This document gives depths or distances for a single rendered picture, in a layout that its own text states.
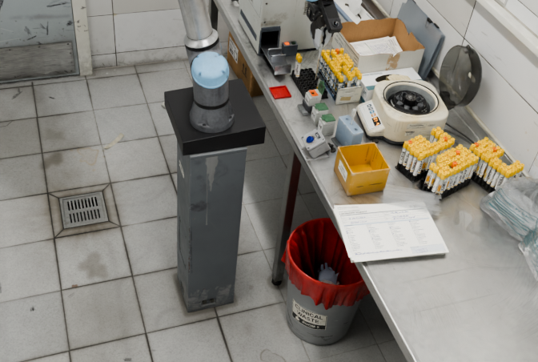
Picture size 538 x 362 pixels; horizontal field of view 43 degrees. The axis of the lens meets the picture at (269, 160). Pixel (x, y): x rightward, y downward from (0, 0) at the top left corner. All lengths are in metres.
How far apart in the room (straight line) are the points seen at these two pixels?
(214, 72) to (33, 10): 1.94
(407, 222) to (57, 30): 2.48
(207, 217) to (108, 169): 1.13
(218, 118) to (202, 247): 0.59
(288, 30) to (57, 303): 1.47
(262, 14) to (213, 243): 0.90
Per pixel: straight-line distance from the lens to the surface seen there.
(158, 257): 3.11
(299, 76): 2.63
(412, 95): 2.48
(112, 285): 3.03
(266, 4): 2.67
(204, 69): 2.16
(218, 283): 2.82
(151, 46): 4.21
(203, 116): 2.24
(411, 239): 2.10
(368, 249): 2.03
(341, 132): 2.34
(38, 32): 4.00
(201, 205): 2.44
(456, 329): 1.95
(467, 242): 2.18
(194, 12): 2.19
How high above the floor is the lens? 2.38
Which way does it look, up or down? 42 degrees down
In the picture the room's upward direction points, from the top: 7 degrees clockwise
